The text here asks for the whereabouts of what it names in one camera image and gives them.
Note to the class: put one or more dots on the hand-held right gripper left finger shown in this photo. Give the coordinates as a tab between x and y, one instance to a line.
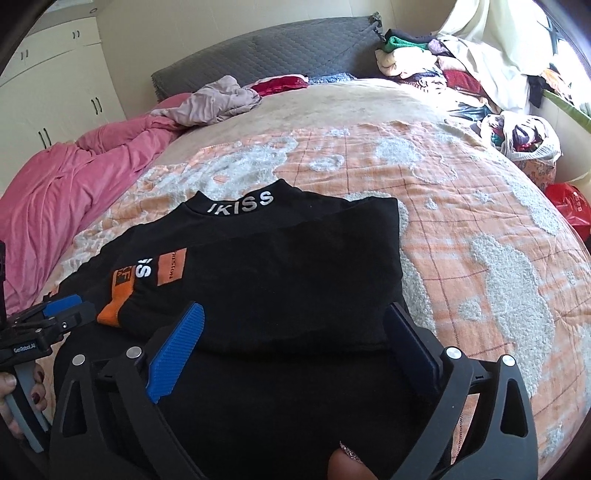
178	350

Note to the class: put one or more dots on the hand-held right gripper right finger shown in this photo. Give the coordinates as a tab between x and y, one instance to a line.
410	347

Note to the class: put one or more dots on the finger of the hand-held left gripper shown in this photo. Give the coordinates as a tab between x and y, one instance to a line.
79	319
64	303

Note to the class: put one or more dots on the black sweater with orange patches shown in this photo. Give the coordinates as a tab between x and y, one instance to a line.
277	277

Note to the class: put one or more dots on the white plastic bag of clothes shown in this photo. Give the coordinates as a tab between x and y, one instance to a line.
521	134

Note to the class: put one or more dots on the pile of mixed clothes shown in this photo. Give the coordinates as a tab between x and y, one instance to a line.
415	64

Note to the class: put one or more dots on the person's left hand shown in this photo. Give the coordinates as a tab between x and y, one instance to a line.
38	392

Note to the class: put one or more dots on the person's right hand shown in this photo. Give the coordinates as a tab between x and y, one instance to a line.
351	464

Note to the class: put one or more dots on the pink quilt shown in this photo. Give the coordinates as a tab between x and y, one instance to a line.
60	194

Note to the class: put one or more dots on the orange and white fleece blanket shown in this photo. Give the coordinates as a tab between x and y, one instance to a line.
461	221

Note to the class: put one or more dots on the red plastic bag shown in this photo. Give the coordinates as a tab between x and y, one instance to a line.
570	207

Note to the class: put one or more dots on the floral storage box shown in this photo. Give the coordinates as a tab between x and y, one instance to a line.
538	173

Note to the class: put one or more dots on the white wardrobe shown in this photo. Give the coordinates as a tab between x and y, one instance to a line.
55	87

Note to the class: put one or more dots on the mauve crumpled garment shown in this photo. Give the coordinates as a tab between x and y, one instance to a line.
212	101

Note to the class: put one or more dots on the beige bed sheet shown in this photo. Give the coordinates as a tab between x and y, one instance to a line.
341	104

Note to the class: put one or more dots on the blue grey cloth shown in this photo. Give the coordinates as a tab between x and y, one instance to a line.
330	77

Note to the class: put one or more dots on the red cloth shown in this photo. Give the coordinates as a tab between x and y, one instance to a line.
279	85

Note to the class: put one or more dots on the white curtain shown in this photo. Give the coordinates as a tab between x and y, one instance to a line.
498	50

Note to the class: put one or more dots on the grey quilted headboard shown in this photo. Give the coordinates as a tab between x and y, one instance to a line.
277	50

